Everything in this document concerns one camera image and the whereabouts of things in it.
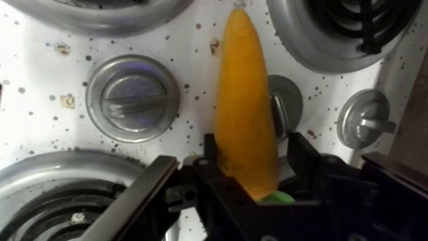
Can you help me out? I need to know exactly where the grey stove knob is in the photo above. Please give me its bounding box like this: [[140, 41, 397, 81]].
[[266, 74, 304, 145], [335, 89, 397, 152], [84, 54, 181, 145]]

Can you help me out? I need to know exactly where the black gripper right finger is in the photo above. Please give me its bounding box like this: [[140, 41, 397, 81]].
[[276, 131, 428, 241]]

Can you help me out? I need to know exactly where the black silver stove burner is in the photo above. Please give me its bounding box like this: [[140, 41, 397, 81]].
[[266, 0, 425, 76], [0, 149, 180, 241], [2, 0, 195, 38]]

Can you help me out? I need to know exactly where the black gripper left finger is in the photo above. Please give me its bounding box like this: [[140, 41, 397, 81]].
[[78, 133, 278, 241]]

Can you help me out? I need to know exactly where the orange carrot plush toy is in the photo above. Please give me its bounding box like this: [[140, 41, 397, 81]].
[[212, 6, 296, 207]]

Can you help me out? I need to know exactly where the wooden toy kitchen unit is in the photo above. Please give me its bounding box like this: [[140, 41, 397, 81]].
[[0, 0, 428, 241]]

